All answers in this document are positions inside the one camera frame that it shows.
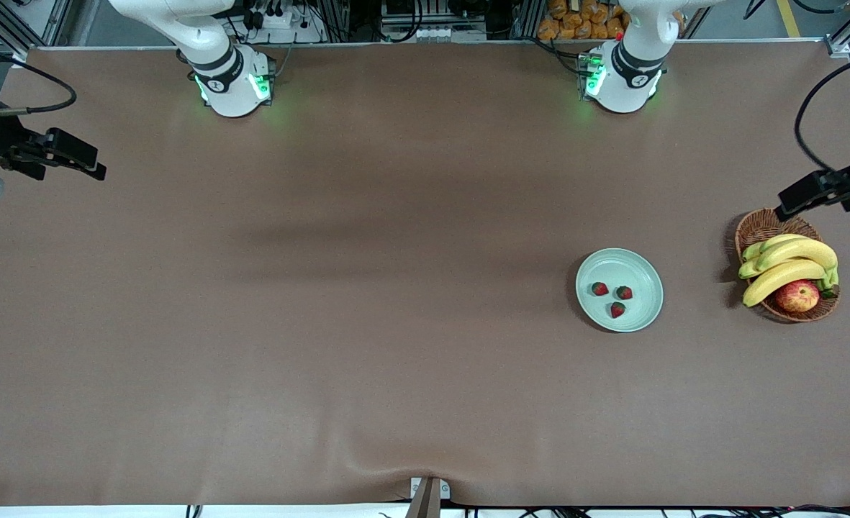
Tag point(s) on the large yellow banana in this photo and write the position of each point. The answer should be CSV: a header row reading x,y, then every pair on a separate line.
x,y
777,280
802,250

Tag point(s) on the white socket strip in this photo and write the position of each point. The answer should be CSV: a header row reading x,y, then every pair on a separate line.
x,y
446,33

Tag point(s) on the bag of orange bread rolls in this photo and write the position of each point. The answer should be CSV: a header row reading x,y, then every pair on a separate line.
x,y
576,21

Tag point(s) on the red strawberry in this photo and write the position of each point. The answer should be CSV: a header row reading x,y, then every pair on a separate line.
x,y
617,309
599,288
624,293

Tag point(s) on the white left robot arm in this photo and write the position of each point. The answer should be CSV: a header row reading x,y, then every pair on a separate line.
x,y
626,75

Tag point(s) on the red apple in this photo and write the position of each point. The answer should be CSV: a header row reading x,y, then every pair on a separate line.
x,y
797,296

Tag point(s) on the pale green round plate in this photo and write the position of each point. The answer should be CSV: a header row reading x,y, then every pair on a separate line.
x,y
640,320

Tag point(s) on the brown table mat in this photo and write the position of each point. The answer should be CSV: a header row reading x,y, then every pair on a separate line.
x,y
424,396

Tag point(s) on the grey camera stand post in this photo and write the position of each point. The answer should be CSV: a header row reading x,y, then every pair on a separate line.
x,y
424,503

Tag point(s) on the brown wicker basket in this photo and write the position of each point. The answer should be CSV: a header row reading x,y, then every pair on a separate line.
x,y
770,223

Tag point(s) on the white power strip with plugs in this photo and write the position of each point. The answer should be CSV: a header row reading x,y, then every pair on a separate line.
x,y
273,18

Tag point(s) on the small greenish banana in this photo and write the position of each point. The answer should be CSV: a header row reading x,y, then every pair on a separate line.
x,y
752,251
747,270

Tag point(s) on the metal clamp bracket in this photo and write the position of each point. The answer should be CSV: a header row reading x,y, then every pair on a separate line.
x,y
444,489

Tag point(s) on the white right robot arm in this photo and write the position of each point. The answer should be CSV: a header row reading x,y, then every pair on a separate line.
x,y
234,79

